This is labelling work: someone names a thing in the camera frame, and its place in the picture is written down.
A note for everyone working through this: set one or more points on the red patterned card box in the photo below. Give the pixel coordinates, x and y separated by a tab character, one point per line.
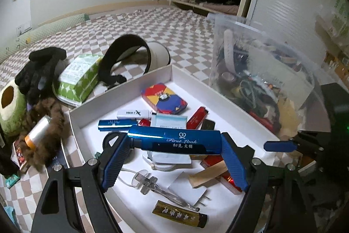
20	152

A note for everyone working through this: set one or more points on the white paper packet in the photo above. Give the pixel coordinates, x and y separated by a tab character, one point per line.
169	121

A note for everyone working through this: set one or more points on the wooden block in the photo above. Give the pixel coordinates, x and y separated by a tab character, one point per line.
207	175

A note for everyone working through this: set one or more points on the black and white sun visor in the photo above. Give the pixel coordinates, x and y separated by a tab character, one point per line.
114	58

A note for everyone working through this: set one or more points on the checked bed sheet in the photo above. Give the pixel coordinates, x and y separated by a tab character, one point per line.
163	28

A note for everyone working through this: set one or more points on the white tube with orange cap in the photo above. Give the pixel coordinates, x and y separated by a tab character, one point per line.
38	132

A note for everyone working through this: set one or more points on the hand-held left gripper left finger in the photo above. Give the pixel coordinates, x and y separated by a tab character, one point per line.
113	167

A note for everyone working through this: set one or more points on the clear plastic storage bin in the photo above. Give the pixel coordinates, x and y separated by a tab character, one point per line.
261	69

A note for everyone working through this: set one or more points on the white cardboard box tray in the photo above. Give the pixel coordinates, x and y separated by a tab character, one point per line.
188	77

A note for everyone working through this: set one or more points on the green avocado plush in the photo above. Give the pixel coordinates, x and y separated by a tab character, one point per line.
11	107

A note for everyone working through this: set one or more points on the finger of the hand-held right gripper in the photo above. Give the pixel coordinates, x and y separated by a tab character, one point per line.
279	146

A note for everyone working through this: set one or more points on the red lighter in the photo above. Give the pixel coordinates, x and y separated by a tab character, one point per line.
197	117

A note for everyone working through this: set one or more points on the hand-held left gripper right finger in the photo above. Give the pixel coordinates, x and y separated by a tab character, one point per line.
235	167

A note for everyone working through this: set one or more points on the colourful card box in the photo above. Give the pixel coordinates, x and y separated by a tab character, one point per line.
163	98

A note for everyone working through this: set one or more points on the black glove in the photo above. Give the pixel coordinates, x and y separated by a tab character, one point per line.
38	72

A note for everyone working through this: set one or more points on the small blue metallic box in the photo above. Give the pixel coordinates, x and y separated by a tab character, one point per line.
117	125

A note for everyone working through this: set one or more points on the white charger plug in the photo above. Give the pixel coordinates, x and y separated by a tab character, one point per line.
188	185

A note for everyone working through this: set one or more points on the long blue metallic box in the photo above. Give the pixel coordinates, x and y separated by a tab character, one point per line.
174	141

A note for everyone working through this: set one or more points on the red foil packet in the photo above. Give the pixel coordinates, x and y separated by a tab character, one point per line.
231	182

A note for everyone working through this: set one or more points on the clear plastic tool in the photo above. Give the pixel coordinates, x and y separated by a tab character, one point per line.
152	183

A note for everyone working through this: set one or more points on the small black lighter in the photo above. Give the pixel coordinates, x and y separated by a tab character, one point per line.
208	125

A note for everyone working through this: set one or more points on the green tissue pack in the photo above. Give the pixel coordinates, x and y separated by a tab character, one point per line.
77	77

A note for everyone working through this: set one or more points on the white lighter with X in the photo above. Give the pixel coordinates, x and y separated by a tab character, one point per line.
133	113

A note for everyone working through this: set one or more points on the small teal packet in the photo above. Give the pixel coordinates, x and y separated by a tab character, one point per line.
12	181

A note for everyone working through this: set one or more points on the gold and black box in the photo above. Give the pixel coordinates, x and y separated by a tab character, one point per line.
178	214

